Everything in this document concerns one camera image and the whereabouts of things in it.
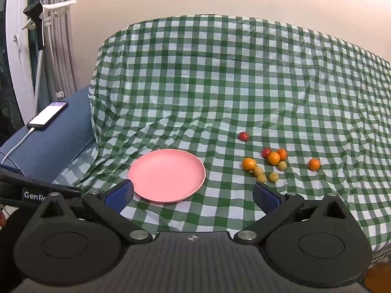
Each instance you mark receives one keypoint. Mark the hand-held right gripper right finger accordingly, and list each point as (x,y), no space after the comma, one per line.
(268,196)

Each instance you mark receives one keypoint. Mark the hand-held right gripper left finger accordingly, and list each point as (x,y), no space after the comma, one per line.
(117,196)

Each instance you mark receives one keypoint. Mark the yellow-green round fruit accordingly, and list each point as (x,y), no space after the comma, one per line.
(261,178)
(282,165)
(258,171)
(273,177)

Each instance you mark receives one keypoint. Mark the pink plate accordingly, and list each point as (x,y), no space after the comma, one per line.
(166,174)

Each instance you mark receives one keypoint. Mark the small orange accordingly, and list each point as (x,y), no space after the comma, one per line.
(314,164)
(249,164)
(273,158)
(282,153)

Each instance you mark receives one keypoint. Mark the red cherry tomato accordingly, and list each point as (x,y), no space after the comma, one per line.
(265,152)
(243,136)

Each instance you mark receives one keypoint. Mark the blue cushion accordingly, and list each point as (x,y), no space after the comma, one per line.
(55,146)

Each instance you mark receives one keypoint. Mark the smartphone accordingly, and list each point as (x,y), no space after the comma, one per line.
(49,114)

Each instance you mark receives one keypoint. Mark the dark cloth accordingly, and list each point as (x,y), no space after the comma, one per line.
(7,103)

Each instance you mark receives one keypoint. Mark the green checked tablecloth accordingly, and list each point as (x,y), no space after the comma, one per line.
(213,82)

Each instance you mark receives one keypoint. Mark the grey curtain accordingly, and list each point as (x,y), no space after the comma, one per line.
(59,52)

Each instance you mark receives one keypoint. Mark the black garment steamer head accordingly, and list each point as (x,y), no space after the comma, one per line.
(33,8)

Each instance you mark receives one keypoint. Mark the white plastic hanger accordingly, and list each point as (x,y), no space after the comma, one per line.
(61,6)

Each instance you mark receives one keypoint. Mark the white window frame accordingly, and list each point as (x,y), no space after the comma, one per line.
(18,67)

